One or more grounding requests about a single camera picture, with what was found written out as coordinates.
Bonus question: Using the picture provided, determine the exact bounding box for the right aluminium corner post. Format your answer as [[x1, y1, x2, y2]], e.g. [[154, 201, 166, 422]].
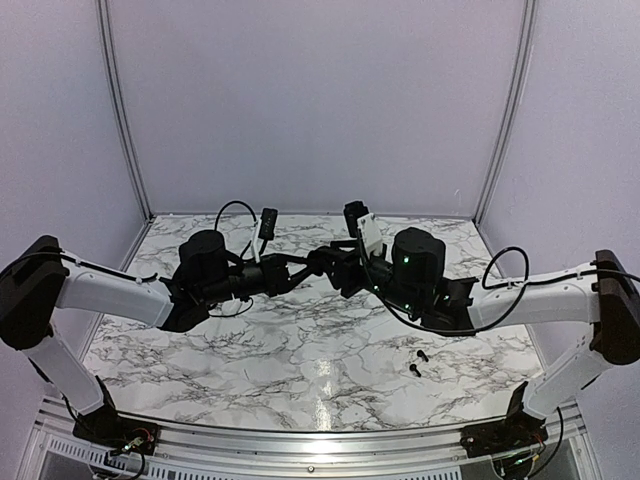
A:
[[473, 0, 539, 228]]

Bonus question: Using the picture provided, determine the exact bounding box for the black earbud upper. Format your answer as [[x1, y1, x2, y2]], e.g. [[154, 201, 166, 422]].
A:
[[416, 350, 429, 362]]

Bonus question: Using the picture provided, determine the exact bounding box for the aluminium front frame rail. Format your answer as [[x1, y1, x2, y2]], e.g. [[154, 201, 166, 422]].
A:
[[17, 399, 602, 479]]

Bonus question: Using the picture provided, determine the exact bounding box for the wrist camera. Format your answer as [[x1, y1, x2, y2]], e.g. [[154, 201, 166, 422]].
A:
[[250, 207, 278, 263], [343, 200, 385, 259]]

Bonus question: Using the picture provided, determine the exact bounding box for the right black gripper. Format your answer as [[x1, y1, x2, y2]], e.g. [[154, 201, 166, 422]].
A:
[[313, 240, 423, 317]]

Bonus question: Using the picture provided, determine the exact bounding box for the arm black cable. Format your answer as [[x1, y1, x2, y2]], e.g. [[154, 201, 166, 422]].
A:
[[357, 239, 640, 334], [19, 200, 264, 317]]

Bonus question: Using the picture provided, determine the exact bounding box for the black earbud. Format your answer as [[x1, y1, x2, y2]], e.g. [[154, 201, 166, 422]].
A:
[[409, 364, 421, 377], [416, 350, 429, 362]]

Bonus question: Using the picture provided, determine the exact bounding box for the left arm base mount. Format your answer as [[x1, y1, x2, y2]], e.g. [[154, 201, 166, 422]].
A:
[[67, 377, 160, 455]]

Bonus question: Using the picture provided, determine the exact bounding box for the aluminium corner post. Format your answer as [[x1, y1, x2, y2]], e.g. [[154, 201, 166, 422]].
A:
[[473, 0, 539, 228], [94, 0, 154, 223]]

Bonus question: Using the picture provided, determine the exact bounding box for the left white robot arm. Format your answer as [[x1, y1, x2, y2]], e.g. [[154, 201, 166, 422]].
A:
[[1, 230, 318, 445]]

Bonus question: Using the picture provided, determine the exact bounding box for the left aluminium corner post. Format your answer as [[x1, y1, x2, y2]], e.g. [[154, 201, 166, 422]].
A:
[[94, 0, 154, 223]]

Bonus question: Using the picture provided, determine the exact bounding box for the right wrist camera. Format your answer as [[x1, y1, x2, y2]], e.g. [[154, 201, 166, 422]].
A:
[[343, 200, 385, 259]]

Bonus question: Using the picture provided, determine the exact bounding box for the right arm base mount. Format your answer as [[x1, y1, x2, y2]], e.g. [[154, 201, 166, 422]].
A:
[[460, 382, 548, 458]]

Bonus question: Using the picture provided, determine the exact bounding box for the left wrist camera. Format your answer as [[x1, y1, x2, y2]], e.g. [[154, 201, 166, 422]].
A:
[[250, 207, 278, 263]]

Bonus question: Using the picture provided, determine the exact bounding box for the black earbud charging case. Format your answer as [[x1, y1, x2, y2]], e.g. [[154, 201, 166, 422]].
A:
[[307, 250, 326, 276]]

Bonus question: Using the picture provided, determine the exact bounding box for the black earbud lower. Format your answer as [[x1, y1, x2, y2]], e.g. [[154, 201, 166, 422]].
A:
[[409, 364, 421, 377]]

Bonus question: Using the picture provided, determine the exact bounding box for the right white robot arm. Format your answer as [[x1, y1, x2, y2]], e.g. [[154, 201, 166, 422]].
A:
[[308, 227, 639, 448]]

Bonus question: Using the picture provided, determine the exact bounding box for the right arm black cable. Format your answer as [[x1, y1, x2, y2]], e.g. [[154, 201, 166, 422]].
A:
[[357, 239, 640, 334]]

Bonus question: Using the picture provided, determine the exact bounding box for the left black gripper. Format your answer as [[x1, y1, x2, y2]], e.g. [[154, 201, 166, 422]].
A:
[[201, 253, 320, 306]]

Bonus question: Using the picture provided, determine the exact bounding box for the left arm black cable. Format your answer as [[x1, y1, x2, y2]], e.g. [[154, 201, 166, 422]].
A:
[[19, 200, 264, 317]]

